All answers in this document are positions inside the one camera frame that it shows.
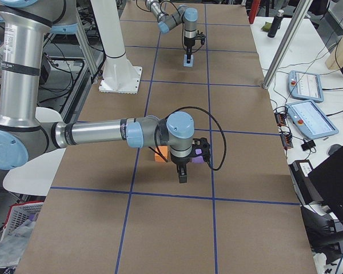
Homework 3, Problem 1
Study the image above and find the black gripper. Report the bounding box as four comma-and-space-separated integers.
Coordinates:
184, 37, 195, 63
171, 155, 190, 183

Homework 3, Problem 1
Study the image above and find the light blue foam block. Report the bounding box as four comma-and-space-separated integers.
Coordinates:
183, 54, 194, 67

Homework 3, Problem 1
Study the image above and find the purple foam block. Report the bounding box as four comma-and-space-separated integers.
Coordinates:
192, 148, 204, 163

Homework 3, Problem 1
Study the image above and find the orange foam block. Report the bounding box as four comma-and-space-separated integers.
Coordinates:
154, 146, 169, 162

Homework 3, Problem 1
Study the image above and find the green cloth pouch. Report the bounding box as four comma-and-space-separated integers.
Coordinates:
261, 22, 272, 33

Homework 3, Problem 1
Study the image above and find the black water bottle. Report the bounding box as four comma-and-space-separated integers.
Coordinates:
268, 9, 284, 38

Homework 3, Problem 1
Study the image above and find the blue teach pendant far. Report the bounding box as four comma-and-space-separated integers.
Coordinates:
288, 70, 324, 103

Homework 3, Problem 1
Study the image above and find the blue teach pendant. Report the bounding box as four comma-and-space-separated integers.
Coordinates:
288, 70, 324, 103
286, 99, 339, 140

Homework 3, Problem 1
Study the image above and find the blue teach pendant near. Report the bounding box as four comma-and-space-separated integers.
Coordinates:
286, 99, 339, 140

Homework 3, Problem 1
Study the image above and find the black laptop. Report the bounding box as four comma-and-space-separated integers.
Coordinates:
309, 146, 343, 220

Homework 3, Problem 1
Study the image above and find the white plastic basket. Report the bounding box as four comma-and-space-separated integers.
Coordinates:
0, 201, 44, 242

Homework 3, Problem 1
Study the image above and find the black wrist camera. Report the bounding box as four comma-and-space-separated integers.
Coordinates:
194, 30, 206, 46
192, 138, 211, 164

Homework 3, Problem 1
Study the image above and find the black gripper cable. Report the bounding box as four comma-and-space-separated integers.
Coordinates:
171, 106, 228, 171

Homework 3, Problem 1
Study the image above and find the white camera mast pedestal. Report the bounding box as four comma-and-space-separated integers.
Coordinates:
91, 0, 142, 94

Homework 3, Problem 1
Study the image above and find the relay board with wires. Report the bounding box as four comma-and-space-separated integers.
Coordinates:
274, 106, 293, 151

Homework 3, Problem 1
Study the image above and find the aluminium frame post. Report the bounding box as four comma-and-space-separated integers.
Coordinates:
262, 0, 313, 90

